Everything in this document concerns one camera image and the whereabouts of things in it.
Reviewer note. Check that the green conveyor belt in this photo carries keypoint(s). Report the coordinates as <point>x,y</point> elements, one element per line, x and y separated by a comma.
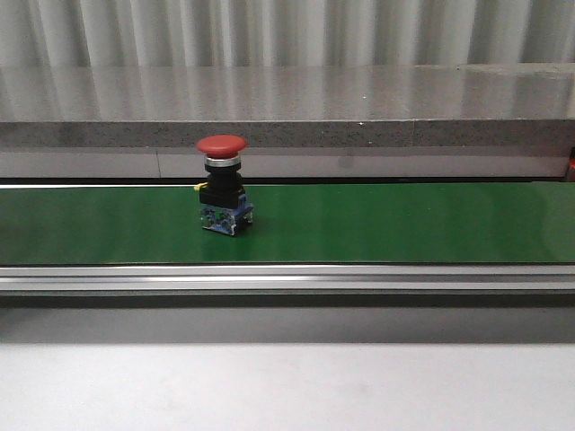
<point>399,223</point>

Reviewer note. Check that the grey speckled stone counter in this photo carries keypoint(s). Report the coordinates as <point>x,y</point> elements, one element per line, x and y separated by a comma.
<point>378,122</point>

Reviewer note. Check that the red object at right edge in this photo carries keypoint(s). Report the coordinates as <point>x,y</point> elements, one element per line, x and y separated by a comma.
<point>570,172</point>

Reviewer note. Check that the grey pleated curtain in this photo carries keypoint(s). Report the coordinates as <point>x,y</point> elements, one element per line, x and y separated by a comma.
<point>285,33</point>

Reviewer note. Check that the aluminium conveyor side rail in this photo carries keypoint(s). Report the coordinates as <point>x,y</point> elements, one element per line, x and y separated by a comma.
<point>288,285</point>

